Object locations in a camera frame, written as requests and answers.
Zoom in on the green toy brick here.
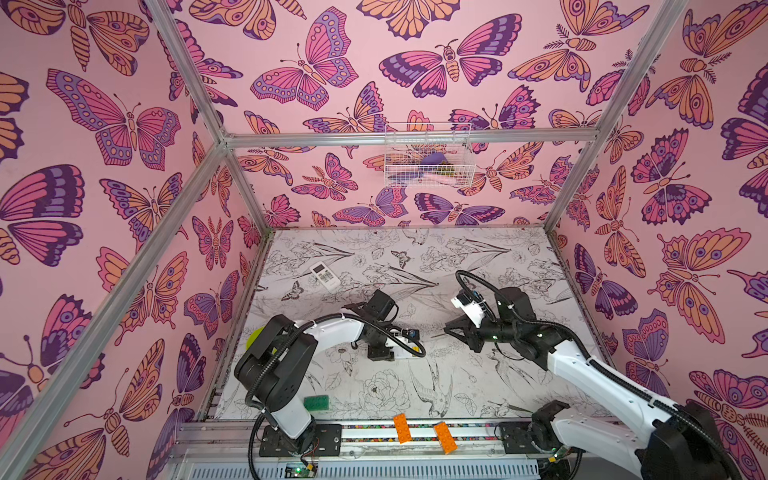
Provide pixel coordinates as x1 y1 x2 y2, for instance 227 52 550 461
303 395 330 412

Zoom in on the small white remote control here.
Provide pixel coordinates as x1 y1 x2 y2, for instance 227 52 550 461
310 262 341 292

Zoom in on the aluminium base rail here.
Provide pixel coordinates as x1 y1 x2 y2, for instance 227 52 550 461
161 419 679 480

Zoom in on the right orange toy brick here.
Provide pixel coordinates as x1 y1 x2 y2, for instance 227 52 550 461
434 422 458 455

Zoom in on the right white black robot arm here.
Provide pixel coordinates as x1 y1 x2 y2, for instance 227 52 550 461
444 287 741 479

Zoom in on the right black corrugated cable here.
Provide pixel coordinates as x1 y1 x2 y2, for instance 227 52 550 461
454 269 742 480

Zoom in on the lime green round object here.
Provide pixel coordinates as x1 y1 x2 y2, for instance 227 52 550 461
245 327 263 349

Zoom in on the white wire basket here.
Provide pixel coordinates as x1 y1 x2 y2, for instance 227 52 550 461
381 124 476 189

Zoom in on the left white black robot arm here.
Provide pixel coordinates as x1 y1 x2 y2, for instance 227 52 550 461
234 290 409 450

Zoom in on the left orange toy brick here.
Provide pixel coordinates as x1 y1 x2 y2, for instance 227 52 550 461
393 414 412 444

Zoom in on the orange toy brick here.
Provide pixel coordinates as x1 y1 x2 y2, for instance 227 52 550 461
393 414 412 444
434 422 458 455

